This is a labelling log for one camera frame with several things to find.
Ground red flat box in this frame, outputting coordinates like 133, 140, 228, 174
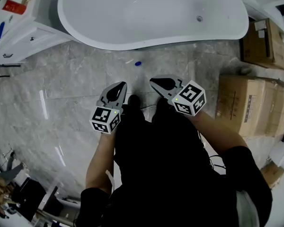
1, 0, 27, 15

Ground person's right forearm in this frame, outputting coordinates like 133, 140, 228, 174
191, 110, 249, 155

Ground cardboard box with white label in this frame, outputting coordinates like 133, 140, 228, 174
239, 17, 284, 71

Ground large taped cardboard box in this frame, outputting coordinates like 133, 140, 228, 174
215, 74, 284, 138

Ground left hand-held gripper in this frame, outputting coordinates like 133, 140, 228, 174
89, 81, 128, 134

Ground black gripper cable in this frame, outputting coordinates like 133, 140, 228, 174
197, 130, 227, 175

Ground black case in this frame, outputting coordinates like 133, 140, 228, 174
13, 177, 47, 222

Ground white small carton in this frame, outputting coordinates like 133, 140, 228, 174
268, 140, 284, 167

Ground small cardboard box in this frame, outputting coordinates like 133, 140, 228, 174
260, 162, 284, 190

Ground person's left black shoe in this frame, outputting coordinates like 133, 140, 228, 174
127, 94, 142, 111

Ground white vanity cabinet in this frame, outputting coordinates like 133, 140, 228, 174
0, 0, 73, 66

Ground person's black clothed body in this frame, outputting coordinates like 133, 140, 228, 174
75, 103, 273, 227

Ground white oval bathtub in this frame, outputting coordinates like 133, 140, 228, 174
57, 0, 249, 51

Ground person's left forearm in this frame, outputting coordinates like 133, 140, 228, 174
85, 132, 116, 195

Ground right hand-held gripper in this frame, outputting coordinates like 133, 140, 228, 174
149, 74, 207, 116

